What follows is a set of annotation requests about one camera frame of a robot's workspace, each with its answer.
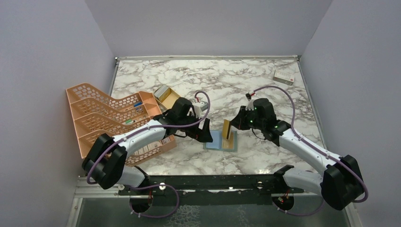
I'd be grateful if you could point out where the silver card stack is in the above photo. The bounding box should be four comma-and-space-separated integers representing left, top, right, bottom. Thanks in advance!
154, 85, 171, 102

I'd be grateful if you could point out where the white red small box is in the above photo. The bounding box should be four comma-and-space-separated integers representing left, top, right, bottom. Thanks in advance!
272, 70, 295, 86

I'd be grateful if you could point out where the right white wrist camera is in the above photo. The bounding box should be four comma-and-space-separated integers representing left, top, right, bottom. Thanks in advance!
245, 100, 254, 111

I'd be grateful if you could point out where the gold credit card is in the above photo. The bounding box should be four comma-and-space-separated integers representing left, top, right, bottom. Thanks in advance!
222, 119, 231, 140
222, 131, 236, 150

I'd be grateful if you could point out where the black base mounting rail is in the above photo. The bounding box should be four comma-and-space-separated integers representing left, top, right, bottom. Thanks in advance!
118, 174, 304, 206

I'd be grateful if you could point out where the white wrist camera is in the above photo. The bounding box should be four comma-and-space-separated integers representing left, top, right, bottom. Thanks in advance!
245, 100, 254, 111
192, 101, 209, 118

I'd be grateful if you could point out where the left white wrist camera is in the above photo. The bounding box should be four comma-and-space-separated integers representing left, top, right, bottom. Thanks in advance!
192, 101, 209, 118

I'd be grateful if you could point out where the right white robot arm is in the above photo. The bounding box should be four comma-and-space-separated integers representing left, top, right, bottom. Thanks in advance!
230, 98, 365, 210

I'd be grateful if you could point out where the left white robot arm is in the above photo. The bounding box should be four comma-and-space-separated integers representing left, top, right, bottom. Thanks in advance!
82, 97, 213, 194

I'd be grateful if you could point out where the tan oval card tray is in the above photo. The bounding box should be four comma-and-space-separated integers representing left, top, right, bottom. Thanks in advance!
153, 84, 181, 109

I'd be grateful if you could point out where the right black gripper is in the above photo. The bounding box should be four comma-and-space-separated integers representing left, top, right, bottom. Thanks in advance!
230, 105, 265, 130

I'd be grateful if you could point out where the peach plastic file organizer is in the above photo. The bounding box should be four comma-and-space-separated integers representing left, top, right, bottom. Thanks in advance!
66, 83, 162, 158

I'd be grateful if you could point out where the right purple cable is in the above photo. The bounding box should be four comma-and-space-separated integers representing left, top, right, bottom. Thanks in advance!
245, 85, 369, 217

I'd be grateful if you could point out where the purple cable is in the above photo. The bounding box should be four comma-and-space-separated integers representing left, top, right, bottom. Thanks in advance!
245, 85, 369, 217
86, 90, 211, 218

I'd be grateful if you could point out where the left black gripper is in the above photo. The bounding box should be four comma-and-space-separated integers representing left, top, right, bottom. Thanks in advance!
177, 112, 212, 142

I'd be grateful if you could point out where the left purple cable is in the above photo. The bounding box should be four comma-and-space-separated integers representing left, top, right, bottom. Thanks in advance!
86, 90, 211, 218

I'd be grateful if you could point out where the green card holder wallet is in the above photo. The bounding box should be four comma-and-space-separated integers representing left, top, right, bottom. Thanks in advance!
203, 130, 238, 152

